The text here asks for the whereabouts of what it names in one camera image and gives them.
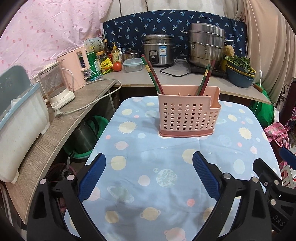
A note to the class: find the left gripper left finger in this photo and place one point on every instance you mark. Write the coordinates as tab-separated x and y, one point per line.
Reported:
79	188

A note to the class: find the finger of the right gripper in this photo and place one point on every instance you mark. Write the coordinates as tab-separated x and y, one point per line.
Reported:
288	156

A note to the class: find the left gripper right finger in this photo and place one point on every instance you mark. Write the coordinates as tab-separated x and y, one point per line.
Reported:
222	187

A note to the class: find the green chopstick gold band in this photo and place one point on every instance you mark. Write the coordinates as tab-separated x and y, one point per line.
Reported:
204	82

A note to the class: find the dark red chopstick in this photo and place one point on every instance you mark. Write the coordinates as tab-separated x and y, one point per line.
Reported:
212	66
155	75

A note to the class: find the pink floral cloth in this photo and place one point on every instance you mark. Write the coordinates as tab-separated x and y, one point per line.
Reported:
278	137

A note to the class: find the green bucket under shelf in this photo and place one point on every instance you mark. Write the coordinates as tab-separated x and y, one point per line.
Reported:
84	138

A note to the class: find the green plastic bag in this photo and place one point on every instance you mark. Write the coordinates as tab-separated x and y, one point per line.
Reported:
263	112

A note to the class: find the blue planet pattern tablecloth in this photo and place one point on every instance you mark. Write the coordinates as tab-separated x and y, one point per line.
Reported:
149	189

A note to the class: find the pink perforated utensil holder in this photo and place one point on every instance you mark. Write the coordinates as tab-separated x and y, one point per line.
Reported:
183	114

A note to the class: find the white dish drainer bin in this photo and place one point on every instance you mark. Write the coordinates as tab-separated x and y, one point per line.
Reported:
24	116

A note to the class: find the blue bowl with greens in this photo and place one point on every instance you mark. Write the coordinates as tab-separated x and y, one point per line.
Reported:
239	71

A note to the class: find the white glass kettle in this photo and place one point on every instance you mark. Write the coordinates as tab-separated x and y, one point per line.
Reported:
54	86

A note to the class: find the green tin can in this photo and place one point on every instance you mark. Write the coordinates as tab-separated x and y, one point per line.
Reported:
95	68

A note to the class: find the wooden counter shelf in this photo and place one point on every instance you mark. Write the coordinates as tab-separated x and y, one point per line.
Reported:
89	100

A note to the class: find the pink electric kettle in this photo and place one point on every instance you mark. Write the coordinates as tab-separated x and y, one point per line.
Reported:
74	63

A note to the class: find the yellow snack packet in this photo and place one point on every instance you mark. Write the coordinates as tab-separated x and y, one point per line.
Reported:
106	66

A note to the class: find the red tomato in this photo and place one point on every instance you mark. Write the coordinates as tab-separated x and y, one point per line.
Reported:
117	66

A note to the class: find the clear food container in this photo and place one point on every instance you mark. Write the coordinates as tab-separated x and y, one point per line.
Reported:
133	65

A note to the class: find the yellow oil bottle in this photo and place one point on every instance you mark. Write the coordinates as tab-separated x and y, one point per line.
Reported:
116	54

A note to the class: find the large stainless steamer pot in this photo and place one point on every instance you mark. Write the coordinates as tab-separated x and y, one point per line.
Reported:
206	43

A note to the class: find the small steel pot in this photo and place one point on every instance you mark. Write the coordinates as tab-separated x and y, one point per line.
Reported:
130	54

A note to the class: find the silver rice cooker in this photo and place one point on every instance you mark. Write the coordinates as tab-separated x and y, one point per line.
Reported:
159	49

